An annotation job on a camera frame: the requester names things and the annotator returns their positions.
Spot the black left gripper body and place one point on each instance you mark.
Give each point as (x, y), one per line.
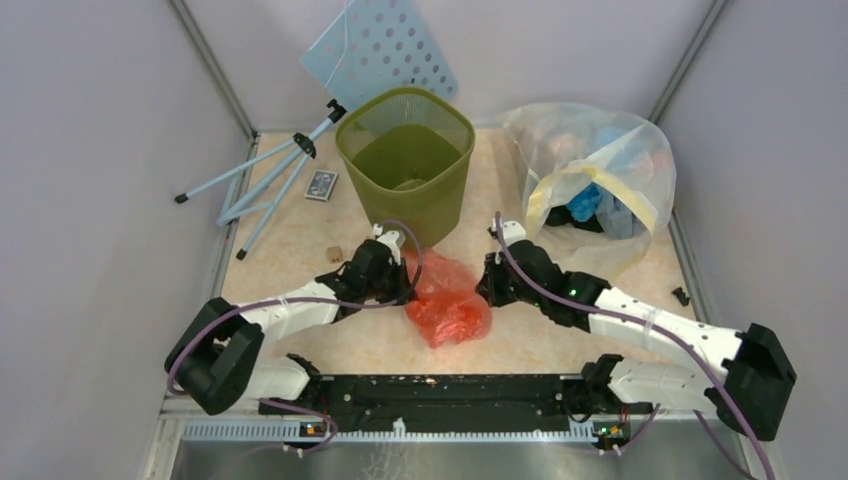
(389, 286)

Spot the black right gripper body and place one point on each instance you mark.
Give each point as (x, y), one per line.
(502, 288)

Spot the red plastic trash bag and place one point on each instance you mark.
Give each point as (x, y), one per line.
(447, 309)

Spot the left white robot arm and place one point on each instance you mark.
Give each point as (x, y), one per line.
(216, 360)

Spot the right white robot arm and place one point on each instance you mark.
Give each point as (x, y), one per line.
(744, 377)

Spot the green ribbed trash bin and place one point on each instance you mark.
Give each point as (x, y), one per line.
(407, 153)

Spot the large wooden cube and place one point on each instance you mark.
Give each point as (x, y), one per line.
(334, 254)

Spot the blue playing card box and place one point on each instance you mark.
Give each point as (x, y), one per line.
(321, 186)

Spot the blue crumpled bag inside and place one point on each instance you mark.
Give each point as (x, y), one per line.
(596, 209)

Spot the light blue tripod stand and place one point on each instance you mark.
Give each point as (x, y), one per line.
(300, 148)

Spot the large clear plastic bag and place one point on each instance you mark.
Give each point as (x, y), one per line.
(558, 149)

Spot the small black clip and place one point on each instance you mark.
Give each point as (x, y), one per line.
(681, 296)

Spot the blue perforated board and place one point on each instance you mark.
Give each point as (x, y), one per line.
(376, 46)

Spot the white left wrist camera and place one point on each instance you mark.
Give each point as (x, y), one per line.
(389, 235)

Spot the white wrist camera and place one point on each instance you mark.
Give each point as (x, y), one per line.
(507, 232)
(389, 235)

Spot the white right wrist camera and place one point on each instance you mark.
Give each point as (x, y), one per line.
(507, 232)

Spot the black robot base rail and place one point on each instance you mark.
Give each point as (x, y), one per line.
(498, 403)

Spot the white slotted cable duct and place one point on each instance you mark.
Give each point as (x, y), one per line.
(290, 431)

